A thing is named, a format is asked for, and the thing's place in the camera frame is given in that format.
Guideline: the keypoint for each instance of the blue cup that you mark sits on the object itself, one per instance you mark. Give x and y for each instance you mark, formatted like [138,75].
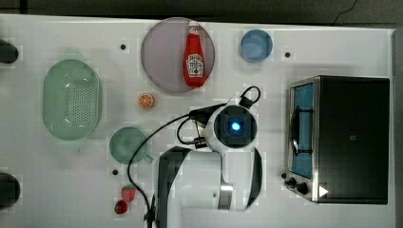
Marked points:
[256,45]

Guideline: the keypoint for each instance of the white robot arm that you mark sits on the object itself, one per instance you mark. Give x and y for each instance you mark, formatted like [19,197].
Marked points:
[227,175]

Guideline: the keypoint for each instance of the black camera post lower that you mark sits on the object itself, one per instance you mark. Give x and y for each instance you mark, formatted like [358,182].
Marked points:
[10,190]

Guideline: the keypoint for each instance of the plush orange slice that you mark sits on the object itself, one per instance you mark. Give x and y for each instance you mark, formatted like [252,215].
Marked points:
[146,100]

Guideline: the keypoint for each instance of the black camera post upper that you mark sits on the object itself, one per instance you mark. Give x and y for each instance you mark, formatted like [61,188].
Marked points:
[8,52]

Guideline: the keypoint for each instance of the green mug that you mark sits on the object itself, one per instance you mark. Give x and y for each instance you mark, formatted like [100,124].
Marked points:
[125,146]

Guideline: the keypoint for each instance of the green plastic colander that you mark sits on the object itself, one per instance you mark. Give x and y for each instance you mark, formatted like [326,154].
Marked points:
[72,100]

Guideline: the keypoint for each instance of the red plush ketchup bottle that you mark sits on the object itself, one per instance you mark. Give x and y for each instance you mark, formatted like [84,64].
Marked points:
[193,58]

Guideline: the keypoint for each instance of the red plush strawberry lower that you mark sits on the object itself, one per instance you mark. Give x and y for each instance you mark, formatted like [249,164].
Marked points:
[120,207]

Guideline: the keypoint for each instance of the red plush strawberry upper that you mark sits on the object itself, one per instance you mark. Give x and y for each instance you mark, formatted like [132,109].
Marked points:
[128,193]

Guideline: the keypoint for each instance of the grey round plate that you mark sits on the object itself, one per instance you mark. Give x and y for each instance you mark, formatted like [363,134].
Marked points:
[162,53]

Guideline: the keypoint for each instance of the black camera post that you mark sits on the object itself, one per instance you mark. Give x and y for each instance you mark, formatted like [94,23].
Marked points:
[8,52]
[10,190]

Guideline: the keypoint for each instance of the red plush strawberry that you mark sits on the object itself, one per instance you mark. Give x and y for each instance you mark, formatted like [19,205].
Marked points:
[128,193]
[120,207]

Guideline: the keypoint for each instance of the silver toaster oven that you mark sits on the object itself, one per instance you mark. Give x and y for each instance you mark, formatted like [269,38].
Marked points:
[338,139]

